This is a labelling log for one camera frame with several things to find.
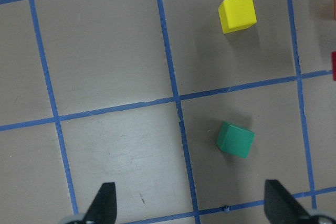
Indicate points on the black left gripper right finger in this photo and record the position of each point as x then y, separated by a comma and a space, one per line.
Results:
281, 207

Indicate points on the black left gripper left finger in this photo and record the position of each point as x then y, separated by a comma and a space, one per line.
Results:
103, 209

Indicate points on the red wooden block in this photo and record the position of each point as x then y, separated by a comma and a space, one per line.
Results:
333, 61

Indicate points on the green wooden block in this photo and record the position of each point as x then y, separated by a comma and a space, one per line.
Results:
235, 140

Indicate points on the yellow wooden block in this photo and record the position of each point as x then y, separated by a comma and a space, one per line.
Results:
236, 15

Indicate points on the orange wooden block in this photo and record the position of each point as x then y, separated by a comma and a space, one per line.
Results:
334, 9

